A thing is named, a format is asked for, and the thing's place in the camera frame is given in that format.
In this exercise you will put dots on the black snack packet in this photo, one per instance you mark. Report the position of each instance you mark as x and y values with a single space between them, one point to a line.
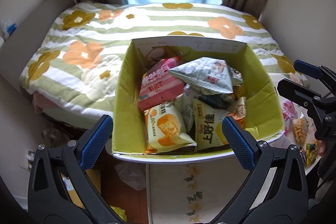
215 101

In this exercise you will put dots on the clear orange snack packet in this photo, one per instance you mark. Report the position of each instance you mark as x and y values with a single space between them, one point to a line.
300 128

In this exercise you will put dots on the grey headboard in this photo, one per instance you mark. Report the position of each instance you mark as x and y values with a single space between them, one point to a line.
31 16

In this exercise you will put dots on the floral striped blanket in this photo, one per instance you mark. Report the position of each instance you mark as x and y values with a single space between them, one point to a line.
105 29

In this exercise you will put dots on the yellow snack packet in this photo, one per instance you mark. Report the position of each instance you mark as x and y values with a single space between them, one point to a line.
311 151

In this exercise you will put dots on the yellow cake packet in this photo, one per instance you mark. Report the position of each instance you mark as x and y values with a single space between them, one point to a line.
162 129

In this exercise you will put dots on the white floral tablecloth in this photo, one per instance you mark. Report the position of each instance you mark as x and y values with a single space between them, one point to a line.
168 187

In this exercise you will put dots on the yellow cardboard box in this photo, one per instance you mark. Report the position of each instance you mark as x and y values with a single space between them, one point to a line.
92 180

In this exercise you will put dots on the pink floral snack packet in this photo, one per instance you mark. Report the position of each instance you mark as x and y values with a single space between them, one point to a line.
288 113

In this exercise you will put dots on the yellow white chips packet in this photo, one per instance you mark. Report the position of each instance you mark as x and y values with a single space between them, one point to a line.
207 129

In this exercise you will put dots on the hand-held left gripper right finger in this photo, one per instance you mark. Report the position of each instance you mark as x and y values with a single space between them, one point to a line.
237 140

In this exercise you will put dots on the pale blue snack packet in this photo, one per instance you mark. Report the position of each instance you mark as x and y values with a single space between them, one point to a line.
204 74

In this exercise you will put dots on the green cardboard box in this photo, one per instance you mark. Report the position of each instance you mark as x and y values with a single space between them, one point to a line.
126 108

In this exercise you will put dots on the pink folded bedding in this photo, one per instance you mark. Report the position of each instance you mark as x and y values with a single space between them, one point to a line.
39 103

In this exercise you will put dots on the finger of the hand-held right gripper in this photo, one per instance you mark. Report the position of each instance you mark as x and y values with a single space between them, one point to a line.
307 68
299 92

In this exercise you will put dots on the clear plastic bag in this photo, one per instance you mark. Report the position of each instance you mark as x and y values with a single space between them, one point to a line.
130 176

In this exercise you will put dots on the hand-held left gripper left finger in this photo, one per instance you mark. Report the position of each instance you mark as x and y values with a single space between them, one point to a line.
98 134

